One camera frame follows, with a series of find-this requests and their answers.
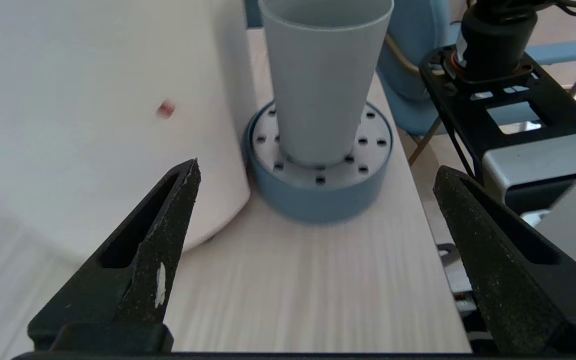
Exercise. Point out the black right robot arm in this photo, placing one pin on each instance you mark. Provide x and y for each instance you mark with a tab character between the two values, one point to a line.
498	40

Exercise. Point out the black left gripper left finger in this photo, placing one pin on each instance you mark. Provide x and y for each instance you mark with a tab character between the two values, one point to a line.
133	290

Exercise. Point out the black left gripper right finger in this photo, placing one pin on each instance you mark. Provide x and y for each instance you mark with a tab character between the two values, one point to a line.
513	290

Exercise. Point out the grey plastic cup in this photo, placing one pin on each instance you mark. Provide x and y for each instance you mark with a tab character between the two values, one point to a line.
323	90

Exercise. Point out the teal sofa bench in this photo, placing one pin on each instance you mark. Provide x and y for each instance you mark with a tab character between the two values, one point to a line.
253	12

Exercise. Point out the large dark tea dispenser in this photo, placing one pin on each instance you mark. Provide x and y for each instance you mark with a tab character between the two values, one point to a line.
93	125

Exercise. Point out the light blue chair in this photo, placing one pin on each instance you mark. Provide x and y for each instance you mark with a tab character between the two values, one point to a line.
418	60

